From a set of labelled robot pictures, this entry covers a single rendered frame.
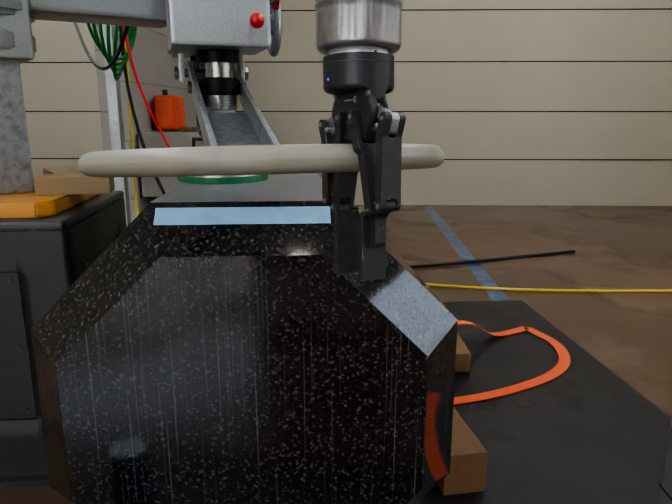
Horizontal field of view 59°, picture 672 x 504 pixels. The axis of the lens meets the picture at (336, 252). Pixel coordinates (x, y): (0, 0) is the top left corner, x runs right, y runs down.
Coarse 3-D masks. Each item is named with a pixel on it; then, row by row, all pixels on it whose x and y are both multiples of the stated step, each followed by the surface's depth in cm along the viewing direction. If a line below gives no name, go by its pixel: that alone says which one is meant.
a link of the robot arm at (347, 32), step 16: (320, 0) 59; (336, 0) 58; (352, 0) 57; (368, 0) 57; (384, 0) 58; (400, 0) 60; (320, 16) 60; (336, 16) 58; (352, 16) 58; (368, 16) 58; (384, 16) 58; (400, 16) 61; (320, 32) 60; (336, 32) 58; (352, 32) 58; (368, 32) 58; (384, 32) 59; (400, 32) 61; (320, 48) 61; (336, 48) 60; (352, 48) 59; (368, 48) 59; (384, 48) 61
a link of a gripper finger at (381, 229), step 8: (392, 200) 60; (392, 208) 60; (376, 216) 61; (384, 216) 62; (376, 224) 61; (384, 224) 62; (376, 232) 62; (384, 232) 62; (376, 240) 62; (384, 240) 62
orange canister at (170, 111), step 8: (160, 96) 444; (168, 96) 444; (176, 96) 452; (160, 104) 445; (168, 104) 445; (176, 104) 450; (160, 112) 446; (168, 112) 446; (176, 112) 450; (184, 112) 472; (160, 120) 448; (168, 120) 447; (176, 120) 450; (184, 120) 472; (168, 128) 449; (176, 128) 452; (184, 128) 475
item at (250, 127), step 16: (192, 64) 156; (192, 80) 141; (240, 80) 144; (192, 96) 145; (240, 96) 143; (208, 112) 134; (224, 112) 135; (240, 112) 136; (256, 112) 122; (208, 128) 110; (224, 128) 125; (240, 128) 125; (256, 128) 123; (208, 144) 106; (224, 144) 116; (240, 144) 117; (256, 144) 117; (272, 144) 106
